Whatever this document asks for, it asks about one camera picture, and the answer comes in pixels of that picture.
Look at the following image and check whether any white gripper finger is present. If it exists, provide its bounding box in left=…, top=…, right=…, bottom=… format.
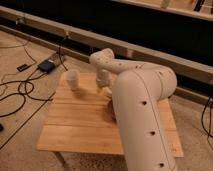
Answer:
left=103, top=87, right=112, bottom=98

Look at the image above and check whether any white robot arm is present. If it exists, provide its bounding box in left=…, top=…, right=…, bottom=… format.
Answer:
left=89, top=48, right=178, bottom=171

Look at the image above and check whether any translucent plastic cup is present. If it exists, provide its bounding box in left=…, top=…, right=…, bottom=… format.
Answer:
left=65, top=69, right=79, bottom=91

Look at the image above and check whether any wooden table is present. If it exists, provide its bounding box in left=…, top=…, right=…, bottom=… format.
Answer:
left=36, top=71, right=185, bottom=171

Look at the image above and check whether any dark power adapter box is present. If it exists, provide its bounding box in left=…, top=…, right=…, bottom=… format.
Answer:
left=38, top=60, right=55, bottom=73

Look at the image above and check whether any small black device on floor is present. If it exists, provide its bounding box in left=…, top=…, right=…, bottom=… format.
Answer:
left=17, top=64, right=30, bottom=72

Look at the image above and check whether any black floor cable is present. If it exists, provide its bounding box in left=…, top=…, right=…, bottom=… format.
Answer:
left=0, top=39, right=68, bottom=118

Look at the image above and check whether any black cable at right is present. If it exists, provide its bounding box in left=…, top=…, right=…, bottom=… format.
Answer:
left=200, top=96, right=213, bottom=139

